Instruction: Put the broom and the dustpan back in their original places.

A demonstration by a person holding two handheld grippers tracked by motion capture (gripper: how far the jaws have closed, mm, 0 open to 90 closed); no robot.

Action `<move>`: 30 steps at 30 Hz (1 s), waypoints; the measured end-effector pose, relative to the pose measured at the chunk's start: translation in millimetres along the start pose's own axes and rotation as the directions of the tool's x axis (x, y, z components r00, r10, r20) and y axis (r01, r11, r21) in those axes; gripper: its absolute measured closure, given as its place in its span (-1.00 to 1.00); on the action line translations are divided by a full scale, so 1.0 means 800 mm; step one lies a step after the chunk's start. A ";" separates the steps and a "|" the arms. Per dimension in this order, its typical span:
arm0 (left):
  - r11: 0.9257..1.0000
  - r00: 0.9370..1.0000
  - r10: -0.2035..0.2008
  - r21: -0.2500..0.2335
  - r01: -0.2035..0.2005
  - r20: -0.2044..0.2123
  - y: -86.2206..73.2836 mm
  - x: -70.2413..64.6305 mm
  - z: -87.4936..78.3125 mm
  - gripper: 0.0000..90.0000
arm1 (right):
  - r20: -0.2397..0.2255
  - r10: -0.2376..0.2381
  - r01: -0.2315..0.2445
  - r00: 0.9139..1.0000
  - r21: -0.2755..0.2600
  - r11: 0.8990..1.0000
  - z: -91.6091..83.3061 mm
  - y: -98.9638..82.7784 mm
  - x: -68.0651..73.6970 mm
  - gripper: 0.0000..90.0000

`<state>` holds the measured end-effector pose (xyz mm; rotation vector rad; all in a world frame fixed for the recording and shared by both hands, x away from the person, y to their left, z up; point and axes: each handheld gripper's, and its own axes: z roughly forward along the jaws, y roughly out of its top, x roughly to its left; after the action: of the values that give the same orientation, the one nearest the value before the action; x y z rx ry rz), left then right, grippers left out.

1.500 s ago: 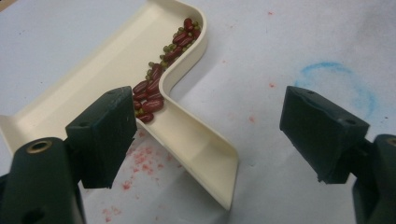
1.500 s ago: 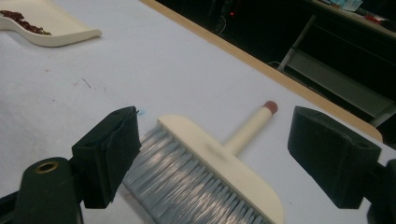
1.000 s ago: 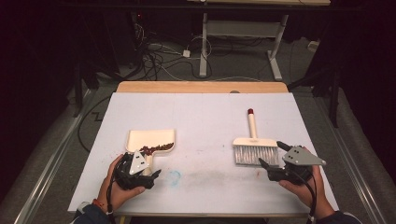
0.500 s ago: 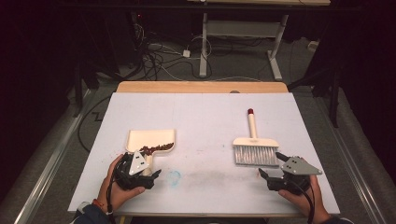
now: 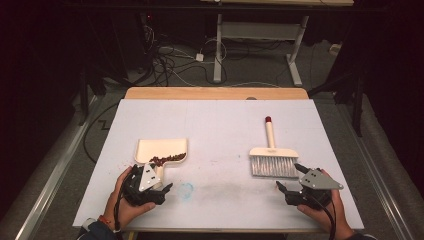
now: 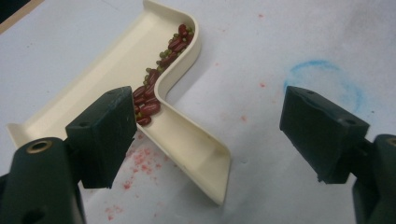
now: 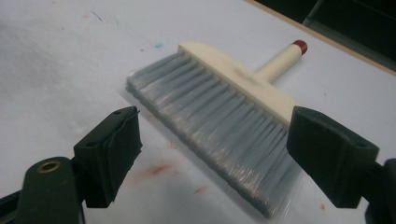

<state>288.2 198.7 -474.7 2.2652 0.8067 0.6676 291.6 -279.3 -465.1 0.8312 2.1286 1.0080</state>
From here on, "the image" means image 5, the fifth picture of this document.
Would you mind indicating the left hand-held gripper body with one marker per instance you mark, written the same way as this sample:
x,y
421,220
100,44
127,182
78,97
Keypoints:
x,y
143,191

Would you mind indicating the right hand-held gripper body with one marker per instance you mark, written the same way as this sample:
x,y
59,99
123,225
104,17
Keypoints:
x,y
311,193

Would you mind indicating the pile of red beans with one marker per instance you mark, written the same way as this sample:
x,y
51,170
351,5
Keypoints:
x,y
166,158

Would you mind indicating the cream dustpan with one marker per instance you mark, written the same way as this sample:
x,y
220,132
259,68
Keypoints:
x,y
160,146

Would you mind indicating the person's right hand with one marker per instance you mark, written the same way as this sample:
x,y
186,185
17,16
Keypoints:
x,y
320,218

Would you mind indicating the person's left hand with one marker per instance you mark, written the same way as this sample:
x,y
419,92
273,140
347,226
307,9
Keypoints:
x,y
128,213

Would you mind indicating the red wristband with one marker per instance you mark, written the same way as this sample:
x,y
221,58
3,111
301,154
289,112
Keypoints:
x,y
104,220

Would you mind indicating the white board table cover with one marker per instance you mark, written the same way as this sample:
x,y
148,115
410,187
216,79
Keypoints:
x,y
216,120

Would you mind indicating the black stand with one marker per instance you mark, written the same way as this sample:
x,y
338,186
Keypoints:
x,y
83,96
357,100

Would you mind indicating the wooden table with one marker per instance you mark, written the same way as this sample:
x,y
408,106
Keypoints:
x,y
213,93

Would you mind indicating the small white box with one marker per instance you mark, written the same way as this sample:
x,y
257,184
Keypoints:
x,y
335,49

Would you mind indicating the white power adapter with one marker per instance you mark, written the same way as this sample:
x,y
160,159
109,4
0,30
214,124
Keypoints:
x,y
199,57

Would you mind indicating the metal floor rail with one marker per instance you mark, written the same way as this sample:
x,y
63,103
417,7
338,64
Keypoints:
x,y
386,196
50,186

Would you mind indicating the white desk frame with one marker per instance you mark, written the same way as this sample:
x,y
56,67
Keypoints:
x,y
218,50

